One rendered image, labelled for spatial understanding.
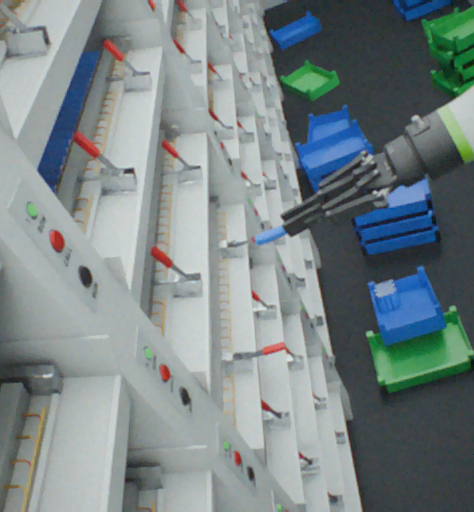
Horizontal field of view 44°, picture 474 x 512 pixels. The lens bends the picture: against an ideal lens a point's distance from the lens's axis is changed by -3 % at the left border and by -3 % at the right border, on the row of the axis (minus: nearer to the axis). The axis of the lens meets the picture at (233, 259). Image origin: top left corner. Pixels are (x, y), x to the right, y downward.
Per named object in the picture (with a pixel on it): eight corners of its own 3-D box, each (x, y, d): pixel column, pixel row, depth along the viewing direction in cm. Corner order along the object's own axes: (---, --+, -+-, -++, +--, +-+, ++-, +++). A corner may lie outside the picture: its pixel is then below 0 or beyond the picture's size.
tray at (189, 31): (207, 22, 170) (202, -27, 160) (208, 126, 125) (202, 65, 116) (137, 28, 170) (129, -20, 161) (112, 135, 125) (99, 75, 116)
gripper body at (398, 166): (399, 124, 91) (347, 153, 95) (414, 153, 85) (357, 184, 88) (418, 157, 96) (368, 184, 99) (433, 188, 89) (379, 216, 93)
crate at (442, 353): (457, 320, 195) (454, 305, 190) (477, 368, 180) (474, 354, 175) (371, 345, 202) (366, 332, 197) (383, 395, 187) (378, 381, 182)
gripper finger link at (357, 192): (388, 184, 93) (391, 189, 92) (328, 220, 97) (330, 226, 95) (377, 166, 91) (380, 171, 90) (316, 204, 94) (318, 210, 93)
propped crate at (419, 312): (374, 301, 215) (367, 283, 212) (428, 284, 210) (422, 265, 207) (384, 346, 187) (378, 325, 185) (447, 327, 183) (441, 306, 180)
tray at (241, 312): (244, 218, 130) (242, 182, 123) (266, 481, 85) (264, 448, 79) (151, 226, 130) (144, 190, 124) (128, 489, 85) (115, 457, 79)
